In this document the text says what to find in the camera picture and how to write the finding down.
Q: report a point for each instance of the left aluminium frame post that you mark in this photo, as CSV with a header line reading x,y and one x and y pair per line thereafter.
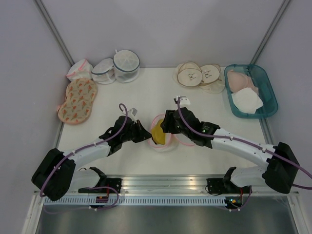
x,y
54,31

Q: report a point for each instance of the beige round laundry bag front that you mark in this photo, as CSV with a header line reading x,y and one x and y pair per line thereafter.
x,y
187,74

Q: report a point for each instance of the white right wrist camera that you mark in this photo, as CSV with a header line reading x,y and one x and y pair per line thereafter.
x,y
183,100

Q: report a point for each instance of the aluminium mounting rail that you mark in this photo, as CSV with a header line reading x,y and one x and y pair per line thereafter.
x,y
156,185

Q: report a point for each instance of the yellow red bra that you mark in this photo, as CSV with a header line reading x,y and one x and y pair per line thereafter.
x,y
158,136

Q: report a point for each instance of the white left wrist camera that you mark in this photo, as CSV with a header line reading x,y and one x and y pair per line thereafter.
x,y
132,112

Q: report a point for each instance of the white blue-trim tall laundry bag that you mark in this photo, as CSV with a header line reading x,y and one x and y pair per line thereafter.
x,y
126,65

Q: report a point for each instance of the white pink-zip mesh laundry bag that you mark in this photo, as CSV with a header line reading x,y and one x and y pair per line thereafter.
x,y
172,140

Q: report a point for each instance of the floral beige bra pouch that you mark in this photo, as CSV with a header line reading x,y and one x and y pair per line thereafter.
x,y
79,100

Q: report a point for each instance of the white pink-trim corner laundry bag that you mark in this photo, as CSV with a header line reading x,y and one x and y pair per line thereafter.
x,y
81,69

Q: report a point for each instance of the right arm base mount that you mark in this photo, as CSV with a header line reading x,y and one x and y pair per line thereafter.
x,y
215,186

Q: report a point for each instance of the right aluminium frame post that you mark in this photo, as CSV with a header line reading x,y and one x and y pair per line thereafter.
x,y
271,29

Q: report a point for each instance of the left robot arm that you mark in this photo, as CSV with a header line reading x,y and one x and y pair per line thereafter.
x,y
60,172

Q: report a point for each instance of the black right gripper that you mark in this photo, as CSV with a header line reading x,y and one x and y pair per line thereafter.
x,y
165,125

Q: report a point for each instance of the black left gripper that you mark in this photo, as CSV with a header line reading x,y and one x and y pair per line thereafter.
x,y
143,133

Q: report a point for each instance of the pink bra in basket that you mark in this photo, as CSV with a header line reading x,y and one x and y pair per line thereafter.
x,y
238,81

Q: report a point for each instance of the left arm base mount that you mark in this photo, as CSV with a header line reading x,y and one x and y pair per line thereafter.
x,y
103,186

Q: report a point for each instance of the white bra in basket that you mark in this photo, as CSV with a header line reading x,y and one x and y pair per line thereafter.
x,y
247,101

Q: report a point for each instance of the white slotted cable duct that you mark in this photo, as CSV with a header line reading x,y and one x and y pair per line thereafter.
x,y
139,200

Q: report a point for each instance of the teal plastic basket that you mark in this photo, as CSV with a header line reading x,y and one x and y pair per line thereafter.
x,y
260,80

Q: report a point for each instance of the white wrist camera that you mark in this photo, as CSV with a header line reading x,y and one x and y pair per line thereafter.
x,y
132,112
183,100

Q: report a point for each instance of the beige round laundry bag rear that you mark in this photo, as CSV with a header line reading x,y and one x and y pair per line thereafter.
x,y
213,81

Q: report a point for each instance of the aluminium frame post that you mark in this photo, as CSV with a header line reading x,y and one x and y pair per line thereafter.
x,y
54,31
271,29

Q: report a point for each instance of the beige round laundry bag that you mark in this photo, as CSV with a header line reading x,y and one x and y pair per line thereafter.
x,y
187,74
213,81

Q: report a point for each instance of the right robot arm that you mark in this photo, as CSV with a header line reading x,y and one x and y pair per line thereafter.
x,y
275,166

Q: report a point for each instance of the white blue-trim flat laundry bag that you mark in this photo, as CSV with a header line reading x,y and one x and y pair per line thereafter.
x,y
103,73

